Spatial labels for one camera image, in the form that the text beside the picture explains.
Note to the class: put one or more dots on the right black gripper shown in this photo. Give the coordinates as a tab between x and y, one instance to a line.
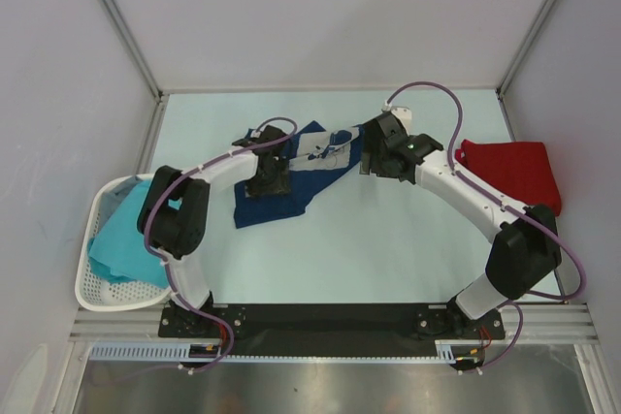
366	160

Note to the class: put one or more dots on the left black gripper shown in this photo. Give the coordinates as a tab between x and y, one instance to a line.
280	185

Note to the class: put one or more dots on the navy blue t shirt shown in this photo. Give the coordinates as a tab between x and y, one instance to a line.
316	159

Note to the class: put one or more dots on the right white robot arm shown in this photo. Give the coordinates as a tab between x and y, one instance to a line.
522	253

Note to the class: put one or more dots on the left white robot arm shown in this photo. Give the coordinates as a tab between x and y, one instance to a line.
173	218

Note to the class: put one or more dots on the folded red t shirt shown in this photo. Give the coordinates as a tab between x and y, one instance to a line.
519	169

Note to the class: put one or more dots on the grey shirt in basket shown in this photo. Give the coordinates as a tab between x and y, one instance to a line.
112	197

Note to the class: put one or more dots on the turquoise t shirt in basket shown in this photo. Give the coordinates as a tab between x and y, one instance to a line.
117	253

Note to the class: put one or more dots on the white laundry basket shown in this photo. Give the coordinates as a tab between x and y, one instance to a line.
96	294

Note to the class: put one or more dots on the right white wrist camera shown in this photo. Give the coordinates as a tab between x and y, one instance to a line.
403	114

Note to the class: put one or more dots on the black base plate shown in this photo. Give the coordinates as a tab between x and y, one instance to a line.
346	330

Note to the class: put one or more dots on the aluminium frame rail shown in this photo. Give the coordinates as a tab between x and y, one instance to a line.
543	323

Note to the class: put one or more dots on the light blue cable duct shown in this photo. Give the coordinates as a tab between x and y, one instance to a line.
154	352

